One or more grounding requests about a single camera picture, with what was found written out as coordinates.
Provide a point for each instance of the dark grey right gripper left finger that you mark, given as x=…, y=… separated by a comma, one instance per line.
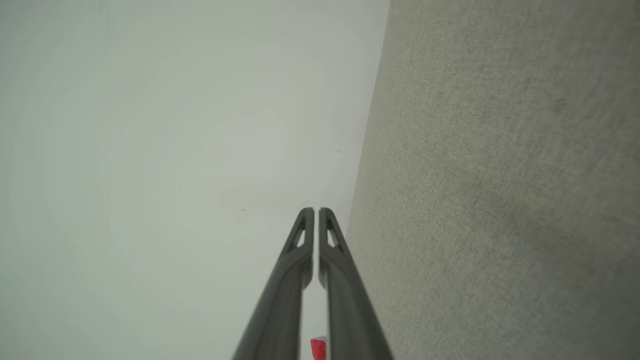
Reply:
x=280, y=310

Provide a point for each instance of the grey fabric sofa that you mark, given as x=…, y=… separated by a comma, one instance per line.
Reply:
x=500, y=200

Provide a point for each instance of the red Bulls basketball jersey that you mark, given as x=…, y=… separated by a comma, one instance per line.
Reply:
x=318, y=349

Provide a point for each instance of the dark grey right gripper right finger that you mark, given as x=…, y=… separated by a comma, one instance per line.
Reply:
x=350, y=310

